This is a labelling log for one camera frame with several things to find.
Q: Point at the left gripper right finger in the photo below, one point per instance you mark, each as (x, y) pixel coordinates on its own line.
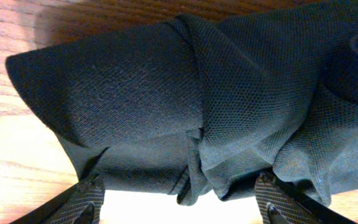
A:
(281, 203)

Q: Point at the black t-shirt with white logo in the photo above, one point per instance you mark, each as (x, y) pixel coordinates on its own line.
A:
(188, 106)

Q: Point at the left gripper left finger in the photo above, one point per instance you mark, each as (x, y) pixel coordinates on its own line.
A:
(80, 204)

